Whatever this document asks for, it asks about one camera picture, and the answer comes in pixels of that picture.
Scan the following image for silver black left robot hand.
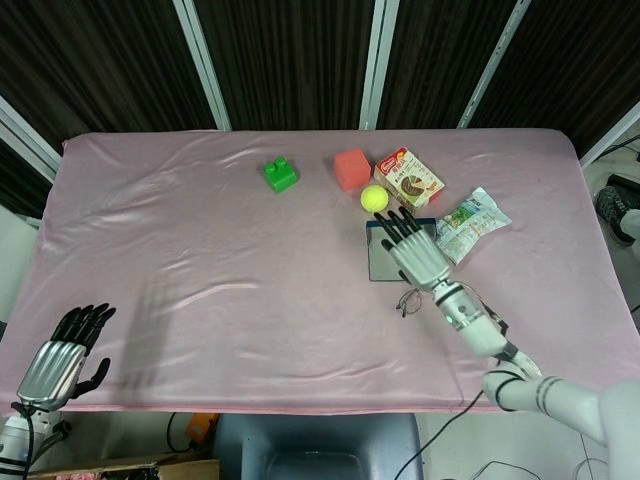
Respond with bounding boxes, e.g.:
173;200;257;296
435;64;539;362
10;302;117;414

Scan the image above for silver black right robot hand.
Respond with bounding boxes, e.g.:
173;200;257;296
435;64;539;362
373;207;452;292

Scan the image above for blue box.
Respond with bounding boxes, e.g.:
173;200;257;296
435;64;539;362
365;215;441;284

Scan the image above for black wire-frame eyeglasses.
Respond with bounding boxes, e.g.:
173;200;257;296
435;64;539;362
396;288;424;319

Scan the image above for pale green snack bag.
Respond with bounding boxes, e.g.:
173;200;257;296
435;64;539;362
435;187;512;266

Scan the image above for yellow tennis ball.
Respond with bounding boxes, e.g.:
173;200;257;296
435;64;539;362
360;184;391;215

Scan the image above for red biscuit box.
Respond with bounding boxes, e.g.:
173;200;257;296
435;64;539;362
373;146;446;216

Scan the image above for red foam cube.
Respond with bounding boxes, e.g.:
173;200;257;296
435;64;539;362
333;147;372;191

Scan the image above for brown cardboard box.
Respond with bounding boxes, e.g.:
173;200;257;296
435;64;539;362
29;449;221;480

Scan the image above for orange device under table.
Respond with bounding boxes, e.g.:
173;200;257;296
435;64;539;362
185;412;219;446

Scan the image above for green toy building brick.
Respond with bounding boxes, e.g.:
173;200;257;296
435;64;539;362
262;156;300;194

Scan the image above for pink tablecloth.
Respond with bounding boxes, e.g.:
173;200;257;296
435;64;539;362
9;127;639;416

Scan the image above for dark knit sneaker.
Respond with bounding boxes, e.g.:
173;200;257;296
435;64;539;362
594;185;634;246

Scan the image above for blue grey chair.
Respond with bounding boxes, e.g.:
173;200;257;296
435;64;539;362
212;412;425;480

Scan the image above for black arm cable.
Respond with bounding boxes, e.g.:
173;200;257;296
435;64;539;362
389;389;486;480

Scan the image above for white partition post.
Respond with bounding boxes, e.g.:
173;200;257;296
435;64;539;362
579;99;640;169
172;0;231;132
457;0;532;130
359;0;401;131
0;94;64;184

